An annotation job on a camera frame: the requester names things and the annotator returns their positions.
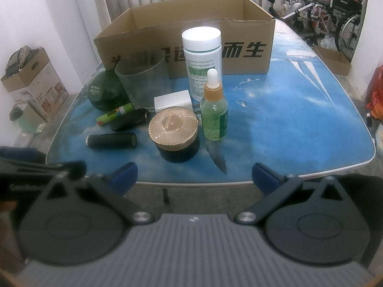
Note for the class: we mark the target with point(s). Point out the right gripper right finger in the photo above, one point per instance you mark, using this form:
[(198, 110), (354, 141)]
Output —
[(276, 189)]

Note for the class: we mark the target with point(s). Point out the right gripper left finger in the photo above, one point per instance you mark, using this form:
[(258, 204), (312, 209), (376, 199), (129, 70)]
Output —
[(112, 189)]

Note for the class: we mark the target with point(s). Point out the black matte cylinder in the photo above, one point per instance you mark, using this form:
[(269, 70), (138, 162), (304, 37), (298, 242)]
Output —
[(112, 140)]

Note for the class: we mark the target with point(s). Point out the green lip balm tube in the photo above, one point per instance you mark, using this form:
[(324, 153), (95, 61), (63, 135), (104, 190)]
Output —
[(114, 114)]

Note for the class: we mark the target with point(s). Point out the black glossy tube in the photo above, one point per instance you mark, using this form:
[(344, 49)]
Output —
[(130, 120)]

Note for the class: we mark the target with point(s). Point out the gold lid black jar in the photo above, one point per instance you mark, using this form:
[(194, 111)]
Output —
[(174, 131)]

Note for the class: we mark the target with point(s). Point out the dark green round bottle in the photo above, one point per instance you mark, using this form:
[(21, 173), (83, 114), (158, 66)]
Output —
[(106, 91)]

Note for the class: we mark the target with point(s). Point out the green dropper bottle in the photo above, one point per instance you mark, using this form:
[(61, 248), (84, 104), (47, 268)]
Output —
[(214, 108)]

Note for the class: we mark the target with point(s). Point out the white small box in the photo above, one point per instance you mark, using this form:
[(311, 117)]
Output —
[(176, 99)]

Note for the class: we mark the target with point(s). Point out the clear glass cup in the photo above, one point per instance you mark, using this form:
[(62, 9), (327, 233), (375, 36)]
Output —
[(144, 76)]

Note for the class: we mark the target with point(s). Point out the white supplement bottle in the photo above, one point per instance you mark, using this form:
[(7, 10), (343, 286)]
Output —
[(202, 62)]

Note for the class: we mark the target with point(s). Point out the printed cardboard box on floor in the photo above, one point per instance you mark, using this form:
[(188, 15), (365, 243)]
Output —
[(38, 84)]

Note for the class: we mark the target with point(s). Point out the bag in floor box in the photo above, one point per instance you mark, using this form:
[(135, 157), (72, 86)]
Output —
[(19, 59)]

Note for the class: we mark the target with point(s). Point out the red plastic bag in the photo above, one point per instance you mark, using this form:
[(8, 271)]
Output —
[(375, 94)]

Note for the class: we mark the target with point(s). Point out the small floor cardboard box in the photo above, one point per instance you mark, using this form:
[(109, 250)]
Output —
[(334, 60)]

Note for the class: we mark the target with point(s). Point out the large cardboard box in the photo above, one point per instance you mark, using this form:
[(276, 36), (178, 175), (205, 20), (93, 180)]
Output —
[(240, 28)]

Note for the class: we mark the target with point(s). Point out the wheelchair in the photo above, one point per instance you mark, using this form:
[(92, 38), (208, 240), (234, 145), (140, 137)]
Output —
[(336, 23)]

